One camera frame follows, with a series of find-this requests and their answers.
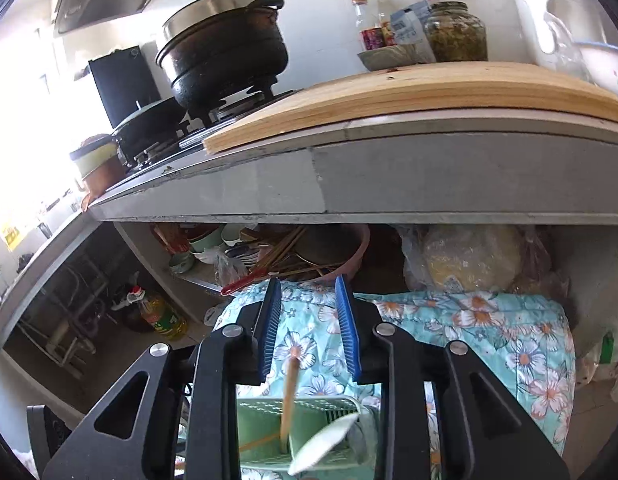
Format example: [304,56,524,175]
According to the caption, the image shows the black box appliance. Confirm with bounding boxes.
[88,45,162,130]

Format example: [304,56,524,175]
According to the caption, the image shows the crumpled clear plastic bags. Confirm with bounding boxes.
[574,330,618,401]

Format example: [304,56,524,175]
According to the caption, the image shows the yellow food in plastic bag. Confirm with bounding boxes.
[401,224,540,293]

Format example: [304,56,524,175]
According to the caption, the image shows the floral turquoise quilt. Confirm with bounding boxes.
[211,280,576,480]

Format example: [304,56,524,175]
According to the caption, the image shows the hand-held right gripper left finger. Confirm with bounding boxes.
[41,277,282,480]

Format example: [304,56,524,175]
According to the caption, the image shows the steel steamer lid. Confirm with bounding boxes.
[161,0,264,41]

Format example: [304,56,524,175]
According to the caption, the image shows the pink plastic basin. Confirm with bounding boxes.
[294,222,372,281]

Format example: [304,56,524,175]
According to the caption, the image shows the metal-edged lower shelf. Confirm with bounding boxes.
[176,267,230,296]

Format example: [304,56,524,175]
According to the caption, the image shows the loose shelf chopsticks pile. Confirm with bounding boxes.
[251,226,310,276]

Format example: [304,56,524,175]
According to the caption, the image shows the cream and brown pot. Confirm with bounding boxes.
[70,134,120,198]

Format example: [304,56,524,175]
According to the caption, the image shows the green plastic utensil holder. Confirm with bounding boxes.
[236,394,385,473]

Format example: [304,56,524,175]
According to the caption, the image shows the white enamel basin with flowers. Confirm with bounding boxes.
[574,40,618,98]

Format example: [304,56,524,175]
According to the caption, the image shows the white plastic rice spoon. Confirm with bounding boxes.
[288,414,361,476]

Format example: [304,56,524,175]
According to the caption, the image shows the glass jar of pickles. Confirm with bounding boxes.
[423,1,488,63]

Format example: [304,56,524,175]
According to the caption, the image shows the cooking oil bottle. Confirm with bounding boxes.
[130,285,190,341]

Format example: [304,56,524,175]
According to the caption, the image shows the white plastic bag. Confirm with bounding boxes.
[204,302,232,328]

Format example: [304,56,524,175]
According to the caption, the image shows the grey concrete kitchen counter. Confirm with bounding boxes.
[0,110,618,356]

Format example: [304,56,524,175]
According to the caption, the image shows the wooden cutting board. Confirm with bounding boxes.
[203,61,618,156]

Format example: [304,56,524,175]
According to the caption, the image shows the red snack bag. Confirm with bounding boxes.
[154,222,195,256]

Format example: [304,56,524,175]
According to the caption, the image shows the light wooden chopstick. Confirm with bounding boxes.
[238,434,282,455]
[279,347,303,453]

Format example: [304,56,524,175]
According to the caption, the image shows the black wok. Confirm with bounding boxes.
[111,97,190,153]

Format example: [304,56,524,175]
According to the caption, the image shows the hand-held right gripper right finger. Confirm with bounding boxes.
[335,275,570,480]

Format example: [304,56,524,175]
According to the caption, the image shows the black stockpot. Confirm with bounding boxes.
[155,0,290,110]

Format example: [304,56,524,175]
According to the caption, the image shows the black gas stove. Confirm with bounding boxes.
[119,87,302,178]

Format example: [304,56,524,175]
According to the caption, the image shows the small clear plastic bag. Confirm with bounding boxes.
[216,250,248,286]

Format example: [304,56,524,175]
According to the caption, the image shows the yellow-capped sauce bottle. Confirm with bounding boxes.
[373,0,397,46]

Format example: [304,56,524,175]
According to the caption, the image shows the red-handled utensil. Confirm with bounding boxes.
[221,269,270,297]

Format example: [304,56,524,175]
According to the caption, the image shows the stack of white plates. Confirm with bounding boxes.
[224,245,270,266]

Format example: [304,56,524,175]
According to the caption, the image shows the stack of bowls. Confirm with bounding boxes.
[189,227,225,256]

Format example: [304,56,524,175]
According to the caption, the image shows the dark liquid bottle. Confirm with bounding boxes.
[114,285,155,333]

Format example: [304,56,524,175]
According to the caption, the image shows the metal frame rack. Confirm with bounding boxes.
[11,255,100,378]

